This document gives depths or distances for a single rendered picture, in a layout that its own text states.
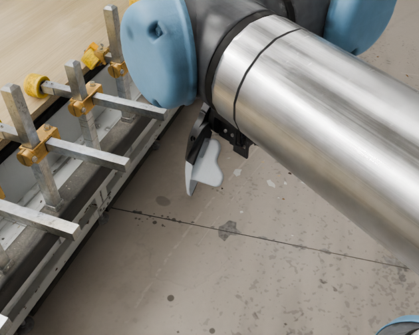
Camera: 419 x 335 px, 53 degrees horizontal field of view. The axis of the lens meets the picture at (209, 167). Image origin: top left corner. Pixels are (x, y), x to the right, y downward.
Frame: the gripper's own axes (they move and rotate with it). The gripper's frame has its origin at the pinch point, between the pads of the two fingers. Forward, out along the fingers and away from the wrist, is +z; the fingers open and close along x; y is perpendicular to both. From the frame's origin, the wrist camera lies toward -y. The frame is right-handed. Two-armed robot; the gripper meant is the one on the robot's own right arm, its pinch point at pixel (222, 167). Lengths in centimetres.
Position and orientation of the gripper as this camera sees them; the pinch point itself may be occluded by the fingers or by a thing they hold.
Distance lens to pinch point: 63.8
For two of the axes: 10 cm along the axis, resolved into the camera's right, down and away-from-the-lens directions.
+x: 7.0, -5.0, 5.1
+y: 7.1, 4.9, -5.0
